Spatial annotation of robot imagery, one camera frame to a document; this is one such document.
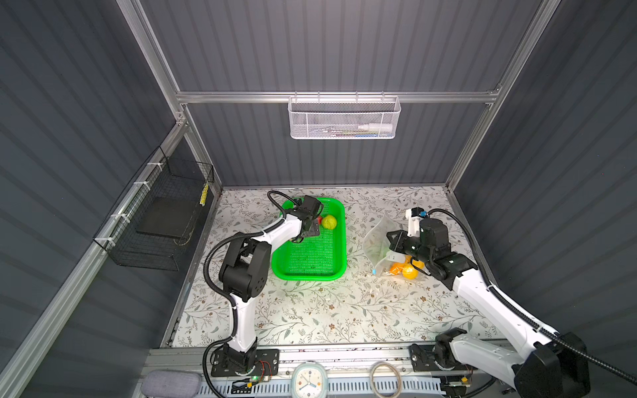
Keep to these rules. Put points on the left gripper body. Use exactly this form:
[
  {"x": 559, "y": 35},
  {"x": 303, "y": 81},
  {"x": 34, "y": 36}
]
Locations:
[{"x": 309, "y": 230}]

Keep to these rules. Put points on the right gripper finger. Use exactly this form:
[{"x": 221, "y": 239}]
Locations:
[
  {"x": 396, "y": 237},
  {"x": 402, "y": 247}
]

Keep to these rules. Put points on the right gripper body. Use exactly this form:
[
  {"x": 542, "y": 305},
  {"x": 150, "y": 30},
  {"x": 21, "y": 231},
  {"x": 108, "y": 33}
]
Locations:
[{"x": 420, "y": 253}]

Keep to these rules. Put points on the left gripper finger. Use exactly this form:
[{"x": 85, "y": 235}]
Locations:
[
  {"x": 300, "y": 237},
  {"x": 314, "y": 229}
]

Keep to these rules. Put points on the light green fruit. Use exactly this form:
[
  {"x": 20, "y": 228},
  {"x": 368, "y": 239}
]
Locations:
[{"x": 329, "y": 222}]

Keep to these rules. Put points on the orange carrot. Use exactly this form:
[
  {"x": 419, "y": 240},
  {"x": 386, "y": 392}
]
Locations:
[{"x": 396, "y": 268}]

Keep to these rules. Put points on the clear zip top bag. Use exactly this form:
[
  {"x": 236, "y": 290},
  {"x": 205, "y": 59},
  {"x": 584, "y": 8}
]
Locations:
[{"x": 376, "y": 248}]

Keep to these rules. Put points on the green plastic basket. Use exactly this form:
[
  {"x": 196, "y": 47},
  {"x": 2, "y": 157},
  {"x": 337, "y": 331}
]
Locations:
[{"x": 316, "y": 258}]

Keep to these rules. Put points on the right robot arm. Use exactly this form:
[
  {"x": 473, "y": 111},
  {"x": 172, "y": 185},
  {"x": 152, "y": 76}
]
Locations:
[{"x": 541, "y": 363}]

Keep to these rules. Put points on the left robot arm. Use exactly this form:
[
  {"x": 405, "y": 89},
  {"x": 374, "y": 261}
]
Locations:
[{"x": 245, "y": 268}]

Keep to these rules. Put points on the white analog clock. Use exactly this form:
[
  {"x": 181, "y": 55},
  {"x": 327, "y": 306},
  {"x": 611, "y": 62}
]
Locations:
[{"x": 309, "y": 380}]

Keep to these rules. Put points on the grey cloth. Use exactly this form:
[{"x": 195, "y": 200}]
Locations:
[{"x": 171, "y": 384}]

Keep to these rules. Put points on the white wire mesh basket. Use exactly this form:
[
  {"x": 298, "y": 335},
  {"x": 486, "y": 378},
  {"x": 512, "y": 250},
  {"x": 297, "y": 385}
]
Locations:
[{"x": 353, "y": 118}]

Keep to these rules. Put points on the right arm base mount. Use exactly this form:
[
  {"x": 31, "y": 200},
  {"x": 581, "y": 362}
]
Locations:
[{"x": 423, "y": 357}]

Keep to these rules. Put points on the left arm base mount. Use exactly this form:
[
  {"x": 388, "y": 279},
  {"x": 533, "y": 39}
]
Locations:
[{"x": 226, "y": 362}]

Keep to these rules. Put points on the black wire basket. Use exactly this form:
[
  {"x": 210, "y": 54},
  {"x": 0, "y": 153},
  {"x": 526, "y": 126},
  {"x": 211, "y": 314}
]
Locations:
[{"x": 160, "y": 217}]

